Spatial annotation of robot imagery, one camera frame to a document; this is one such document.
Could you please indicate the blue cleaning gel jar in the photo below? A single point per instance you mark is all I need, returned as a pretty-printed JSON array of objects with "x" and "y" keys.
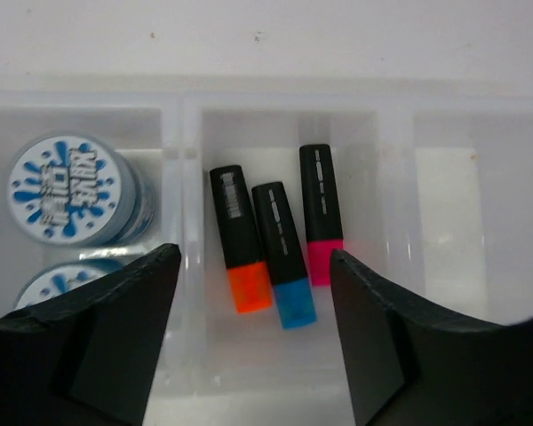
[
  {"x": 61, "y": 278},
  {"x": 70, "y": 190}
]

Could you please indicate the pink highlighter with black cap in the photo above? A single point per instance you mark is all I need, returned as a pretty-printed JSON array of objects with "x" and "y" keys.
[{"x": 323, "y": 226}]

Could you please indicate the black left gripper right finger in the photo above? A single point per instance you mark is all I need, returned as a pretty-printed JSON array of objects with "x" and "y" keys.
[{"x": 410, "y": 361}]

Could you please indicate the blue highlighter with black cap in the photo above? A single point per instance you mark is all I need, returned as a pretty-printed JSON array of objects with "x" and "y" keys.
[{"x": 284, "y": 258}]

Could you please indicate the orange highlighter with black cap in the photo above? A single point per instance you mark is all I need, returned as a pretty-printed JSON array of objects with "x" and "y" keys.
[{"x": 243, "y": 254}]

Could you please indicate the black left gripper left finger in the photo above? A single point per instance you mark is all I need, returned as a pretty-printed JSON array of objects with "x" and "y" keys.
[{"x": 89, "y": 357}]

